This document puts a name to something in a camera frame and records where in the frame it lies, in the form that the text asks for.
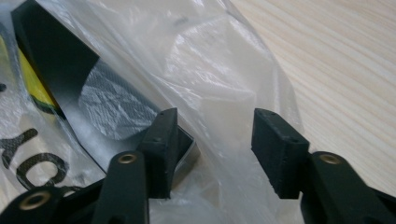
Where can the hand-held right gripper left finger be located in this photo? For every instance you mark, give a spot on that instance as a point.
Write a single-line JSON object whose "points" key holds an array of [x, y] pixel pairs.
{"points": [[160, 155]]}

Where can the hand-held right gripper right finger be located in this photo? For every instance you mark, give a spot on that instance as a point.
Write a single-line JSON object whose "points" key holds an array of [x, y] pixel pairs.
{"points": [[278, 149]]}

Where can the clear smiley plastic bag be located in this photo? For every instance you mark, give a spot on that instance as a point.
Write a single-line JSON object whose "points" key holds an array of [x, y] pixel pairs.
{"points": [[218, 62]]}

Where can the black box with yellow stripe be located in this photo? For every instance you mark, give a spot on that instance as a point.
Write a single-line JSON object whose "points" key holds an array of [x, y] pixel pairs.
{"points": [[56, 46]]}

